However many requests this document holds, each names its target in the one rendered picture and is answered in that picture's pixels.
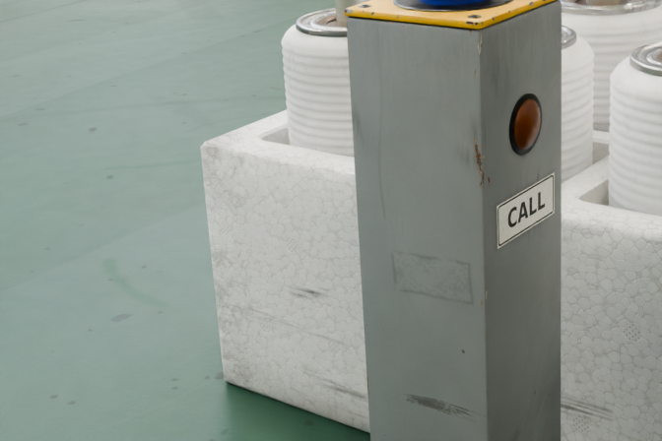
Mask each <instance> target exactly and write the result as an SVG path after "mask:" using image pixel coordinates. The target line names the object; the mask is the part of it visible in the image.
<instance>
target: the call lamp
mask: <svg viewBox="0 0 662 441"><path fill-rule="evenodd" d="M540 128H541V111H540V108H539V106H538V103H537V102H536V101H535V100H534V99H531V98H529V99H527V100H525V101H524V102H523V103H522V105H521V106H520V108H519V110H518V112H517V115H516V118H515V124H514V137H515V142H516V144H517V146H518V147H519V148H520V149H521V150H527V149H528V148H530V147H531V146H532V145H533V143H534V142H535V141H536V139H537V137H538V135H539V132H540Z"/></svg>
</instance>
